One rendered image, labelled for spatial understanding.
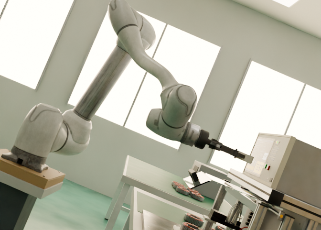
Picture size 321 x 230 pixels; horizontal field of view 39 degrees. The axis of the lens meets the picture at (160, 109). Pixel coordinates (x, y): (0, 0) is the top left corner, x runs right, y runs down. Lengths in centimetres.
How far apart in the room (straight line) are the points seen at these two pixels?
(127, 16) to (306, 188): 100
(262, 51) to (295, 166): 512
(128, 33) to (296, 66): 515
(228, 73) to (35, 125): 489
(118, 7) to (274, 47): 501
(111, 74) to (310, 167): 97
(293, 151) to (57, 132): 100
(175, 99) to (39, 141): 69
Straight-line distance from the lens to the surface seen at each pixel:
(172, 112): 160
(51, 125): 199
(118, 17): 197
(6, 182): 194
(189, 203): 338
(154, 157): 647
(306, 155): 174
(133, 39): 192
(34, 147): 199
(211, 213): 202
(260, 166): 191
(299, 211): 163
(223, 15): 675
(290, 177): 173
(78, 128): 212
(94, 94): 212
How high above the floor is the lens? 115
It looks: 2 degrees up
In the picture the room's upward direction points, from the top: 23 degrees clockwise
